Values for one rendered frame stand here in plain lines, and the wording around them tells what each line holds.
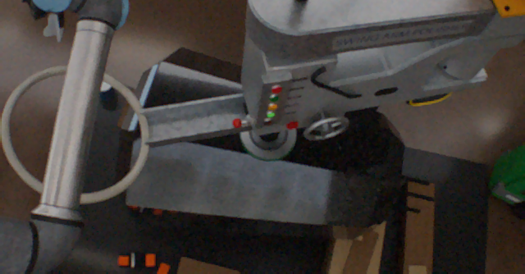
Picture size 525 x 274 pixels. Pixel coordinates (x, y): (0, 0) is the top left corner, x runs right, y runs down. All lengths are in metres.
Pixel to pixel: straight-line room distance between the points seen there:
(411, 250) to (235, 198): 1.10
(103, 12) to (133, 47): 2.05
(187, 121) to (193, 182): 0.38
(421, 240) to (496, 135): 0.96
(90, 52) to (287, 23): 0.45
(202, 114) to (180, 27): 1.57
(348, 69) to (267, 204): 0.76
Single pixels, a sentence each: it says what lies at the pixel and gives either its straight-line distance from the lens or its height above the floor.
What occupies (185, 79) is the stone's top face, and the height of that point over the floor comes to 0.82.
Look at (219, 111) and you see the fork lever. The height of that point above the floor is 1.08.
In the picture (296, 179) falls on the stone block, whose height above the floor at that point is 0.78.
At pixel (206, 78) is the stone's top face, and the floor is 0.82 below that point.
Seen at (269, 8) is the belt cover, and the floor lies 1.69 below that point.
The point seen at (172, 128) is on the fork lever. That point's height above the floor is 1.08.
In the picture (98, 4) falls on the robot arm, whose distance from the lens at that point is 1.18.
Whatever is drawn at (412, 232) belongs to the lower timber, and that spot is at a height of 0.13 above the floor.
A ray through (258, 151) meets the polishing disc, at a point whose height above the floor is 0.88.
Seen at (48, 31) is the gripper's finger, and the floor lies 1.55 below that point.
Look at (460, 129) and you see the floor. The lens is 3.28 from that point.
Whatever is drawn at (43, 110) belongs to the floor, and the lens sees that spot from 3.13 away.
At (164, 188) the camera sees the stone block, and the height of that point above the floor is 0.67.
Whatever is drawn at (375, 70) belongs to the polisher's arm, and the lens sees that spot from 1.55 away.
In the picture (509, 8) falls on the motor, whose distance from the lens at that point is 1.43.
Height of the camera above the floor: 2.65
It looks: 65 degrees down
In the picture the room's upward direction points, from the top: 12 degrees clockwise
